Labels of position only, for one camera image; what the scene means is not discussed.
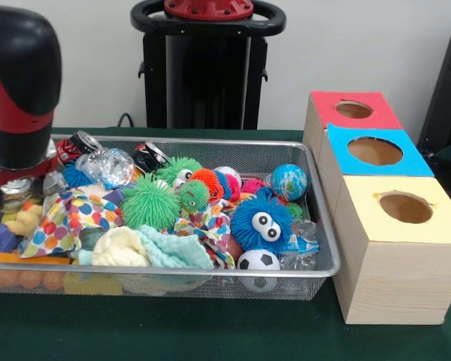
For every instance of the large green spiky ball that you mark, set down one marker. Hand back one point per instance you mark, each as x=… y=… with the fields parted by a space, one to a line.
x=150 y=205

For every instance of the blue globe ball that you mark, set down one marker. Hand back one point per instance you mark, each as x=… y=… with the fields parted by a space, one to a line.
x=288 y=182

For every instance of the blue spiky ball with eyes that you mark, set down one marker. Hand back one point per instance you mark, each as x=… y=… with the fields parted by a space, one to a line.
x=248 y=222

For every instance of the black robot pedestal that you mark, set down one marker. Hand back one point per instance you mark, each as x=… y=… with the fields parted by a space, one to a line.
x=206 y=82

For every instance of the yellow plush duck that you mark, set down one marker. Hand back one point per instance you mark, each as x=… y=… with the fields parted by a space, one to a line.
x=22 y=222

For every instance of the orange building block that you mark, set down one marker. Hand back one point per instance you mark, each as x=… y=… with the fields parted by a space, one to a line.
x=22 y=258

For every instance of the purple building block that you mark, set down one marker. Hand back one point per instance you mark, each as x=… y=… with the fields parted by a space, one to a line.
x=0 y=237

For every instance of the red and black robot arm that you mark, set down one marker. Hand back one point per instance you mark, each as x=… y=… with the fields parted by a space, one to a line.
x=19 y=75

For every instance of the black upright panel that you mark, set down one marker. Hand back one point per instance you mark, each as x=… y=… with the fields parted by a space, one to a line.
x=445 y=94

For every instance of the wooden box with three holes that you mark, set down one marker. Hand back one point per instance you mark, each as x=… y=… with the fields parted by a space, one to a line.
x=398 y=286

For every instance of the cream yellow cloth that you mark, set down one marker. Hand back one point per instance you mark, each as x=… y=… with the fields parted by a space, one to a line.
x=116 y=250

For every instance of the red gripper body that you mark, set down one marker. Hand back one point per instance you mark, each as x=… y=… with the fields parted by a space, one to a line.
x=19 y=175

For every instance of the black and white soccer ball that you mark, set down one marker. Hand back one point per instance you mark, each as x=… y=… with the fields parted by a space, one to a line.
x=258 y=260

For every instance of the mint green cloth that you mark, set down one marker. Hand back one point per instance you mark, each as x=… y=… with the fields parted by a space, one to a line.
x=173 y=248

